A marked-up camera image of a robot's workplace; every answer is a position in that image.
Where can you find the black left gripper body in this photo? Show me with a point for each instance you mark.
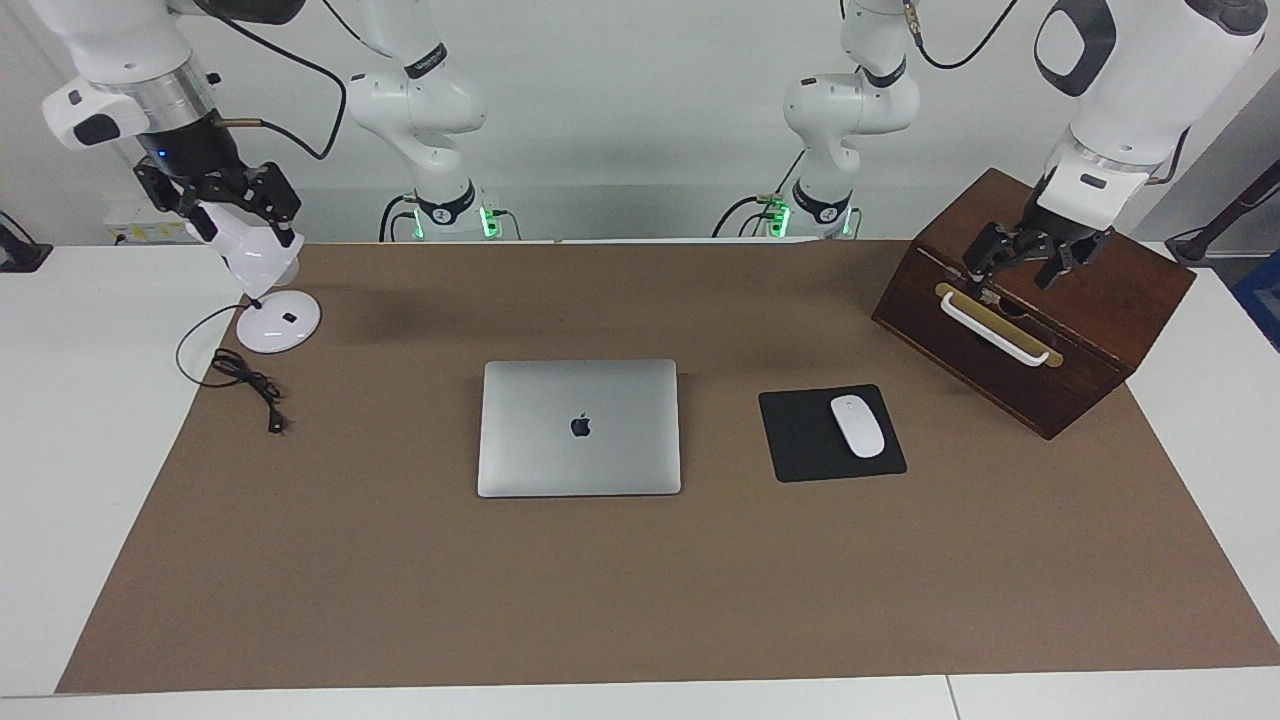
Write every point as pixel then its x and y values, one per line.
pixel 1045 240

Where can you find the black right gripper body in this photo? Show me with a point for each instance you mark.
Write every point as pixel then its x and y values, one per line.
pixel 190 150

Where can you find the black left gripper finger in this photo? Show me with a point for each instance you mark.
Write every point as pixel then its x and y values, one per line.
pixel 1075 255
pixel 990 250

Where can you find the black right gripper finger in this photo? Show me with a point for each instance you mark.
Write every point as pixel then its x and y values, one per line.
pixel 275 200
pixel 175 200

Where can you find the silver laptop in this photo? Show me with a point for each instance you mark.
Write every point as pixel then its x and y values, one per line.
pixel 580 430

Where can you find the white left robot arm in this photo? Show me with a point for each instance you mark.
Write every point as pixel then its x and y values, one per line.
pixel 1150 70

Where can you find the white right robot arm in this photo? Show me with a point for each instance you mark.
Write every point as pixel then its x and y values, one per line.
pixel 110 40

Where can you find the white power strip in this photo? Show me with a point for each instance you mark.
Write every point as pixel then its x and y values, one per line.
pixel 135 232

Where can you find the dark brown wooden box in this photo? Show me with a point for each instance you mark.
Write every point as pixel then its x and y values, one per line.
pixel 1100 300

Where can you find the white desk lamp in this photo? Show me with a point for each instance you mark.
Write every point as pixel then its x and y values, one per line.
pixel 278 322

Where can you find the black tripod stand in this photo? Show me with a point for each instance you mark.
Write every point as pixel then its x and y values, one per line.
pixel 1215 225

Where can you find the blue crate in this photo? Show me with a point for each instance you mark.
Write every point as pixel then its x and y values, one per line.
pixel 1262 300

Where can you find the white computer mouse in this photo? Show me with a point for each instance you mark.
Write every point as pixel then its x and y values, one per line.
pixel 858 427

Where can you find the black mouse pad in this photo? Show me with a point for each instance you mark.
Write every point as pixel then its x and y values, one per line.
pixel 800 440

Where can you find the brown table mat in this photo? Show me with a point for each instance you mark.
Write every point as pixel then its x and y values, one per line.
pixel 600 600

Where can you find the black clamp mount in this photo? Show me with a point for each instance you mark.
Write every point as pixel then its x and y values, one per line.
pixel 20 255

